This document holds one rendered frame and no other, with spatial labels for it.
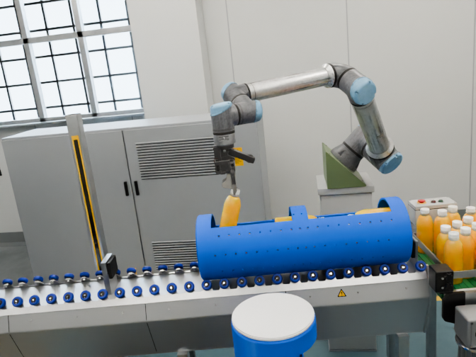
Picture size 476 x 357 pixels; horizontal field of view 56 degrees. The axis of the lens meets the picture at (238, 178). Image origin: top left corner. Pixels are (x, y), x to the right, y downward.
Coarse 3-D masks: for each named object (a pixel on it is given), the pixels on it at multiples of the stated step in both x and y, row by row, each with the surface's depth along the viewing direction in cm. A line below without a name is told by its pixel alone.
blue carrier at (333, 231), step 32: (256, 224) 184; (288, 224) 183; (320, 224) 182; (352, 224) 181; (384, 224) 180; (224, 256) 182; (256, 256) 182; (288, 256) 182; (320, 256) 182; (352, 256) 182; (384, 256) 182
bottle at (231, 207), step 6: (228, 198) 188; (234, 198) 187; (228, 204) 187; (234, 204) 187; (240, 204) 189; (228, 210) 187; (234, 210) 187; (222, 216) 189; (228, 216) 188; (234, 216) 188; (222, 222) 189; (228, 222) 188; (234, 222) 189
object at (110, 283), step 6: (108, 258) 198; (114, 258) 201; (102, 264) 194; (108, 264) 194; (114, 264) 200; (102, 270) 194; (108, 270) 195; (114, 270) 199; (108, 276) 196; (114, 276) 203; (108, 282) 196; (114, 282) 202; (108, 288) 197; (114, 288) 201; (108, 294) 197
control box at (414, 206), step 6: (432, 198) 224; (438, 198) 222; (444, 198) 222; (408, 204) 225; (414, 204) 218; (420, 204) 218; (426, 204) 217; (432, 204) 216; (438, 204) 215; (444, 204) 215; (450, 204) 215; (456, 204) 215; (408, 210) 226; (414, 210) 217; (432, 210) 216; (414, 216) 217; (432, 216) 216; (414, 222) 218
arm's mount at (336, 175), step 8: (328, 152) 256; (328, 160) 253; (336, 160) 254; (328, 168) 254; (336, 168) 254; (344, 168) 253; (328, 176) 255; (336, 176) 255; (344, 176) 254; (352, 176) 254; (360, 176) 268; (328, 184) 257; (336, 184) 256; (344, 184) 256; (352, 184) 255; (360, 184) 255
